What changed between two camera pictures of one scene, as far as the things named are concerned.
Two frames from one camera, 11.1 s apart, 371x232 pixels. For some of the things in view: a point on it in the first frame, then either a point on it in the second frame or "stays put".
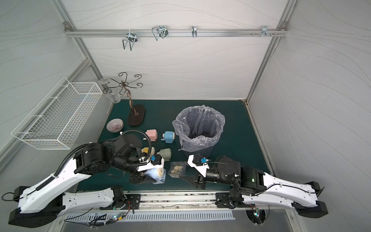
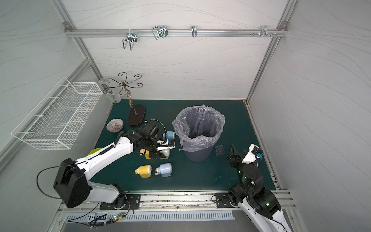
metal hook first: (131, 37) stays put
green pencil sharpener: (165, 153) stays put
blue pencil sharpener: (168, 137) stays put
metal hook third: (194, 32) stays put
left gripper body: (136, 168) → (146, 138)
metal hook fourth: (264, 31) stays put
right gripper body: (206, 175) → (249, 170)
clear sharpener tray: (178, 169) → (220, 150)
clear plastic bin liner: (198, 127) stays put
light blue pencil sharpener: (158, 174) → (164, 169)
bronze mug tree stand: (137, 112) stays put
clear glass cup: (110, 90) stays put
